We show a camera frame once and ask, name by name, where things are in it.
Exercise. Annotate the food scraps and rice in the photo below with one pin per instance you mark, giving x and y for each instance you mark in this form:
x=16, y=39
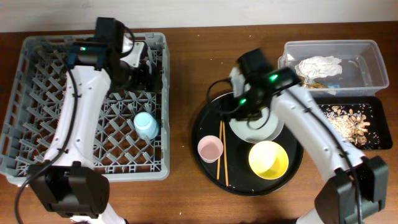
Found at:
x=354, y=123

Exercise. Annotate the clear plastic waste bin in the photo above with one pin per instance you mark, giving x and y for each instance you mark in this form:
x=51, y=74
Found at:
x=363, y=69

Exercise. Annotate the gold snack wrapper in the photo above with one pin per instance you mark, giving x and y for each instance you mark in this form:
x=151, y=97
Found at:
x=309, y=83

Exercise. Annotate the grey dishwasher rack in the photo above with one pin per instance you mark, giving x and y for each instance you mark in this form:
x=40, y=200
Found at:
x=36, y=101

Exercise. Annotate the grey round plate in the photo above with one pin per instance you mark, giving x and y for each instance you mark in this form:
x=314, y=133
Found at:
x=266, y=128

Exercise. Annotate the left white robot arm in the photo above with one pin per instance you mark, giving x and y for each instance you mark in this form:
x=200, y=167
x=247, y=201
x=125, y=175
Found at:
x=110, y=61

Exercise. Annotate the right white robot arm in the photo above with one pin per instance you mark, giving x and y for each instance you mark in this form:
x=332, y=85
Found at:
x=355, y=186

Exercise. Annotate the pink plastic cup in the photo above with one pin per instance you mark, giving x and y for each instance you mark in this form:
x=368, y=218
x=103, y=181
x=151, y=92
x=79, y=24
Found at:
x=210, y=148

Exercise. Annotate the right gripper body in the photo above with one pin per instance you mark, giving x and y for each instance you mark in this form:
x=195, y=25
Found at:
x=249, y=101

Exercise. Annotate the white paper napkin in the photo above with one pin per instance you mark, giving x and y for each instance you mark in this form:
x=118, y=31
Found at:
x=319, y=67

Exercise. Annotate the round black serving tray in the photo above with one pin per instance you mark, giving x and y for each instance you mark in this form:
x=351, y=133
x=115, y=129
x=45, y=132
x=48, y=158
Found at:
x=241, y=179

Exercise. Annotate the light blue plastic cup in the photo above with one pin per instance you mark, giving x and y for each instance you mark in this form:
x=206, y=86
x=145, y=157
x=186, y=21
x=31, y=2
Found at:
x=145, y=125

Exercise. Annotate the yellow bowl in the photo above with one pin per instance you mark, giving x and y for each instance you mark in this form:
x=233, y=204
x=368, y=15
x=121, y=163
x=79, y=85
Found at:
x=268, y=160

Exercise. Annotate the black rectangular waste tray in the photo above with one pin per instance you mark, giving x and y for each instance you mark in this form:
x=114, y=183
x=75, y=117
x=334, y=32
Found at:
x=378, y=113

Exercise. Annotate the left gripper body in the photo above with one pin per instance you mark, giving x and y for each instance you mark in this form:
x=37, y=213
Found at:
x=136, y=80

